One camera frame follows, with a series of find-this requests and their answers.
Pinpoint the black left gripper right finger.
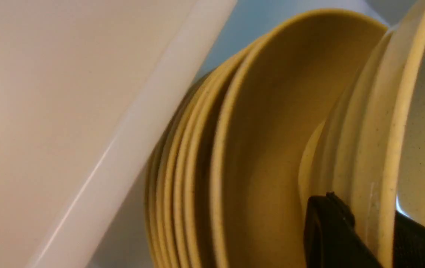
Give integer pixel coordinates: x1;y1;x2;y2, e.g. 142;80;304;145
393;211;425;268

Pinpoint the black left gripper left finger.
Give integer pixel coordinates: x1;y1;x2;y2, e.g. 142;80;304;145
303;192;381;268

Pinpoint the yellow noodle bowl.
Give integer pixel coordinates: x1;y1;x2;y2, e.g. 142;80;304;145
298;0;425;267

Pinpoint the stack of yellow bowls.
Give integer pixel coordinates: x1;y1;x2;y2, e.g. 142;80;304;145
144;8;388;268

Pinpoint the large white dish tub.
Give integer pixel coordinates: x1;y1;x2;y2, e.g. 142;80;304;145
0;0;236;268

